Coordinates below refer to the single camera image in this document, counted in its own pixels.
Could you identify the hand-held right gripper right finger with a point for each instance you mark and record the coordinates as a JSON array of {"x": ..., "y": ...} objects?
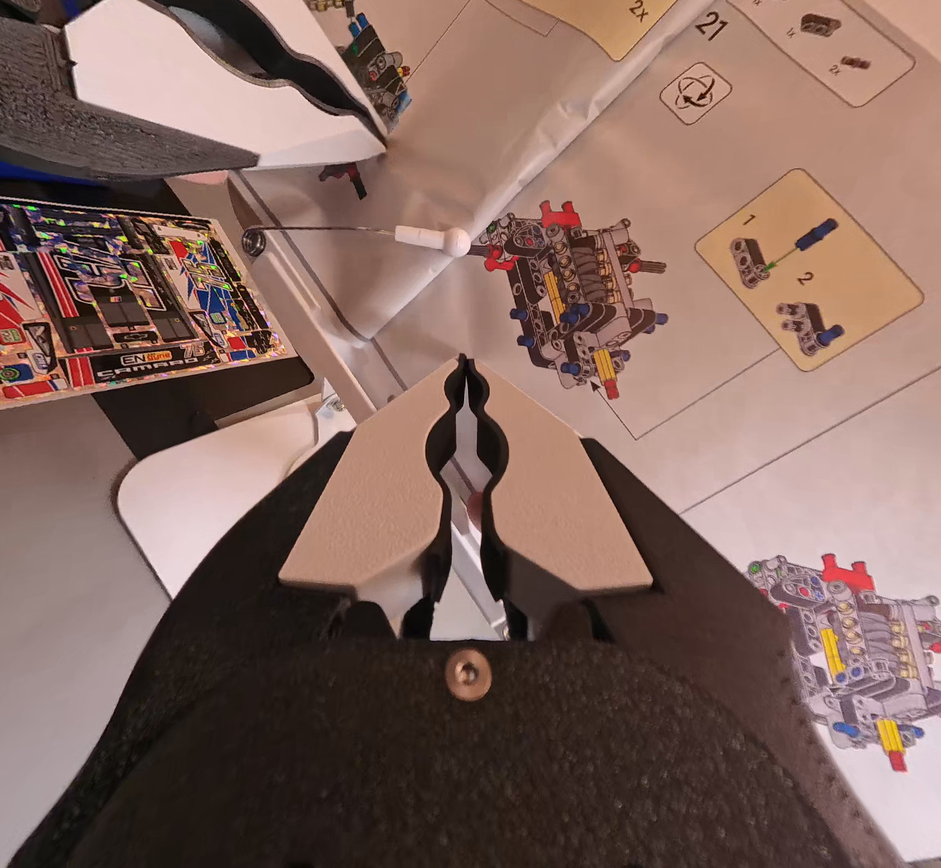
[{"x": 566, "y": 508}]

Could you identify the white book stand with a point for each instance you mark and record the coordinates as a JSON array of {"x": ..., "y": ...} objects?
[{"x": 213, "y": 471}]

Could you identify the holographic sticker sheet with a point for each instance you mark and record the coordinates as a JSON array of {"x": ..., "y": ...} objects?
[{"x": 132, "y": 295}]

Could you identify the lego instruction booklet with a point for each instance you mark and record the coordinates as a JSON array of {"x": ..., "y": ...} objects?
[{"x": 661, "y": 368}]

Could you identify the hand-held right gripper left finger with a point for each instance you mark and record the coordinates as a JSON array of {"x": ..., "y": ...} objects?
[{"x": 367, "y": 508}]

